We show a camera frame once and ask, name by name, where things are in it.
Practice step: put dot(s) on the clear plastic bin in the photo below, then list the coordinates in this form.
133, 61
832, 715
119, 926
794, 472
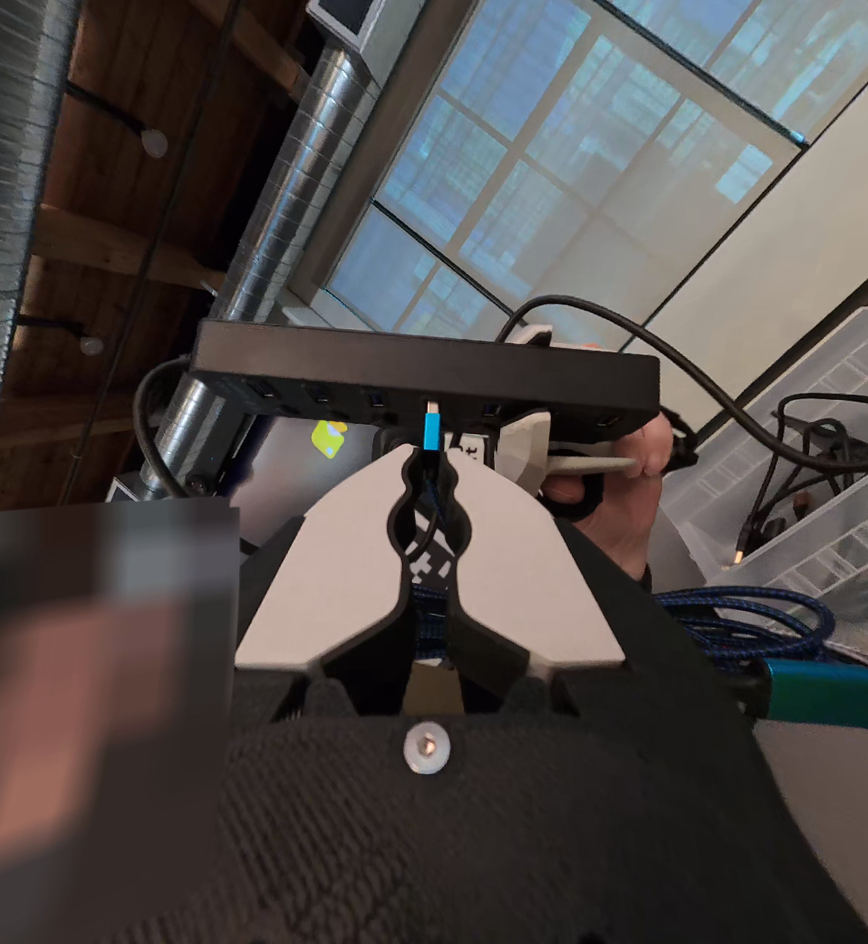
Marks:
847, 369

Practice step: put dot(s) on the large glass window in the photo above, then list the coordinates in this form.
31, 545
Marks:
582, 148

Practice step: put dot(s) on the person's left hand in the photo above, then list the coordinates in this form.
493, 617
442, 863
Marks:
643, 487

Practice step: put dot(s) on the silver ventilation duct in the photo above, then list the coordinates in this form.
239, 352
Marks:
6, 221
279, 221

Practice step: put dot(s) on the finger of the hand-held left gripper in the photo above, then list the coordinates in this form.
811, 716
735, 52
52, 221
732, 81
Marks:
530, 443
534, 337

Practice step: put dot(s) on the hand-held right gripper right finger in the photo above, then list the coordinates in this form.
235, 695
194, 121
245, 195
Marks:
537, 590

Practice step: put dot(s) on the large dark panel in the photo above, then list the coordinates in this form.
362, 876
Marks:
279, 472

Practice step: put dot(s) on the ceiling air vent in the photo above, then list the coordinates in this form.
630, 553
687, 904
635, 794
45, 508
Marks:
353, 15

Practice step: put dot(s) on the black 7-port USB hub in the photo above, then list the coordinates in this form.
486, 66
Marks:
670, 354

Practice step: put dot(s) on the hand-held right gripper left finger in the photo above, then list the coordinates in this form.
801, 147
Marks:
323, 590

